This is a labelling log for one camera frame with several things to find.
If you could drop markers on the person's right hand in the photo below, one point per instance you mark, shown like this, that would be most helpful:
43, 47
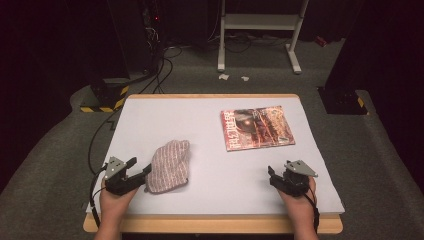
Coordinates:
298, 205

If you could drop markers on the black base with yellow stripes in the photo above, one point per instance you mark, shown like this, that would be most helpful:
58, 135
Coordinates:
343, 101
106, 96

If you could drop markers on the striped pink cloth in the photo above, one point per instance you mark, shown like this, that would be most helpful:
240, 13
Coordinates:
169, 166

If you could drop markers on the wooden table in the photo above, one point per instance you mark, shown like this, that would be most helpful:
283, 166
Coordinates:
213, 225

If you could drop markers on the small red object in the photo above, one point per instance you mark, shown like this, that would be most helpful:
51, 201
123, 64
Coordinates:
321, 41

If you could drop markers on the white table sheet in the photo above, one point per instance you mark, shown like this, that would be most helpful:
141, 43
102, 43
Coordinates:
216, 180

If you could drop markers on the white paper scrap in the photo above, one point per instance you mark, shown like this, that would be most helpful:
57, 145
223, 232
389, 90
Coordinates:
223, 77
245, 78

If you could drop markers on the black equipment rack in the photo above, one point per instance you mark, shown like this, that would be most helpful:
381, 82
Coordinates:
154, 33

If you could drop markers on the white metal stand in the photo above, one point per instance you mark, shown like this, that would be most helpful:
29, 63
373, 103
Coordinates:
263, 21

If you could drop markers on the person's left hand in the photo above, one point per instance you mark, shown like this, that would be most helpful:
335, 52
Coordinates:
115, 201

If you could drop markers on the glossy magazine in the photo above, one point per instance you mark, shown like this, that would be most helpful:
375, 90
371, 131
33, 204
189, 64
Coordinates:
256, 128

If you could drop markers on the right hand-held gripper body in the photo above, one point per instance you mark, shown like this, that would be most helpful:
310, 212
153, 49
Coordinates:
293, 183

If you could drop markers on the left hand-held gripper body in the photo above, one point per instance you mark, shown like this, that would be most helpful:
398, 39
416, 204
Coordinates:
123, 185

